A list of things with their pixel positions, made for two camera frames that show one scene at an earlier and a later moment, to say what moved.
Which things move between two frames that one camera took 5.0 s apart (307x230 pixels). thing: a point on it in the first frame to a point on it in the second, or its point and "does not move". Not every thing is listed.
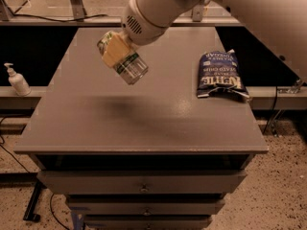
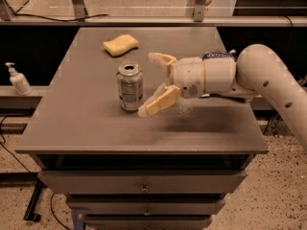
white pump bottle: (18, 81) does not move
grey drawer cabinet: (147, 155) does not move
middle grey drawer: (146, 206) does not move
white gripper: (143, 29) to (188, 77)
